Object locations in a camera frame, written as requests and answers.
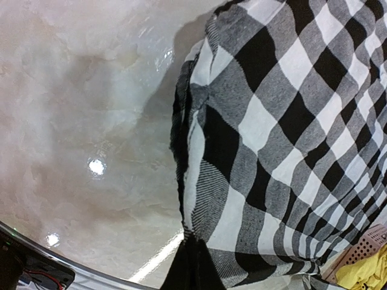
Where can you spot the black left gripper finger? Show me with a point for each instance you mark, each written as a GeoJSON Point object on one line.
{"type": "Point", "coordinates": [192, 268]}

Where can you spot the pink laundry basket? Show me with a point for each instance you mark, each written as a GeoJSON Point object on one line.
{"type": "Point", "coordinates": [372, 240]}

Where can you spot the black white checkered shirt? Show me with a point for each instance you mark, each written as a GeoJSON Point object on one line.
{"type": "Point", "coordinates": [279, 135]}

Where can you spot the yellow garment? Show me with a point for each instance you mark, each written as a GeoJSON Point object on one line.
{"type": "Point", "coordinates": [366, 273]}

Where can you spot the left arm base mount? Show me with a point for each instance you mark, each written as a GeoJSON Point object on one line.
{"type": "Point", "coordinates": [21, 263]}

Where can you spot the aluminium front rail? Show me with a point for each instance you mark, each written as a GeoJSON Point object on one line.
{"type": "Point", "coordinates": [86, 278]}

